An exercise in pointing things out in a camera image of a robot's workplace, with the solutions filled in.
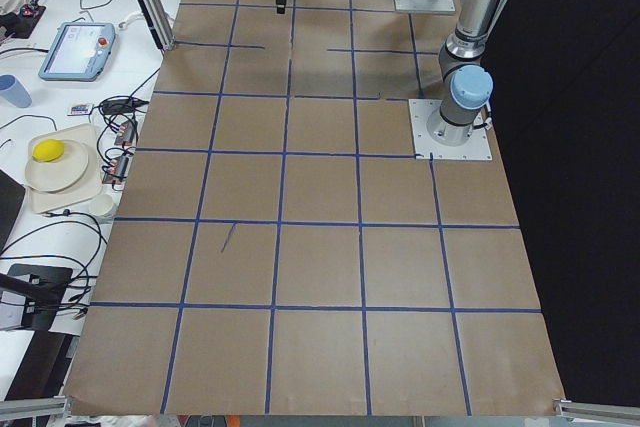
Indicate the black stand base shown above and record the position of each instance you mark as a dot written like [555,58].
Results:
[38,291]

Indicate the near teach pendant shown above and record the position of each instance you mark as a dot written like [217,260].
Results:
[79,52]

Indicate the small colourful card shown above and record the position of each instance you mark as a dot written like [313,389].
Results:
[81,109]

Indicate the brown paper table cover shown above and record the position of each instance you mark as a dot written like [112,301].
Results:
[280,248]

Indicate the light blue cup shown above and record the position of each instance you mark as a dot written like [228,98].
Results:
[13,91]

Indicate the yellow lemon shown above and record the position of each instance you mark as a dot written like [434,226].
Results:
[48,150]

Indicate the white paper cup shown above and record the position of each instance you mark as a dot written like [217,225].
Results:
[103,207]

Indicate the beige plate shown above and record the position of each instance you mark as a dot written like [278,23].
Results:
[61,173]

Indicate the beige tray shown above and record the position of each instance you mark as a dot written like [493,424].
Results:
[87,187]

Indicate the usb hub with cables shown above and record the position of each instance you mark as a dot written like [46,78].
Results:
[126,135]

